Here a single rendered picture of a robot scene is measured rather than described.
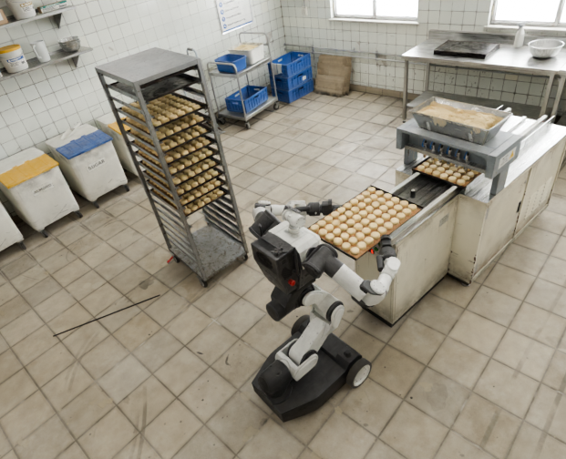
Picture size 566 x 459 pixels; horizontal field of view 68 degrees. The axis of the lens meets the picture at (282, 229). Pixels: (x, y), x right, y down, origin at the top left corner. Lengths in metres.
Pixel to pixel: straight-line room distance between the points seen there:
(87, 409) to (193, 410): 0.77
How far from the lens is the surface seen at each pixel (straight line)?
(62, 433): 3.40
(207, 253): 3.84
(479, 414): 2.96
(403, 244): 2.67
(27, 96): 5.54
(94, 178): 5.25
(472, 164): 2.99
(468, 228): 3.18
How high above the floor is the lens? 2.54
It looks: 38 degrees down
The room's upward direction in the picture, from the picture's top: 10 degrees counter-clockwise
